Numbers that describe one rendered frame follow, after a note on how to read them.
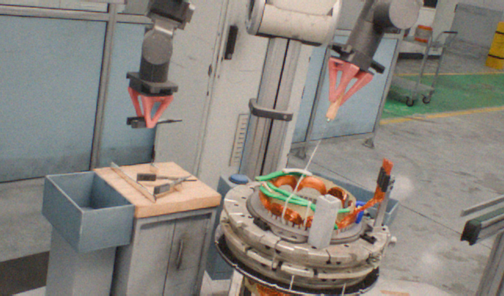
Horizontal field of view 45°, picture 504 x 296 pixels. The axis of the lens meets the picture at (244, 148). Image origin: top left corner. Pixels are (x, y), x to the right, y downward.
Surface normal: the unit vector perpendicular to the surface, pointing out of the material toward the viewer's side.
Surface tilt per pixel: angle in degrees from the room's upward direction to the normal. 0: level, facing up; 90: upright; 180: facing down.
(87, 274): 90
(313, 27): 107
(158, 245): 90
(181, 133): 90
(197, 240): 90
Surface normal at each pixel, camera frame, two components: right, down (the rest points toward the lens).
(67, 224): -0.76, 0.07
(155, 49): 0.11, 0.35
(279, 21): 0.06, 0.60
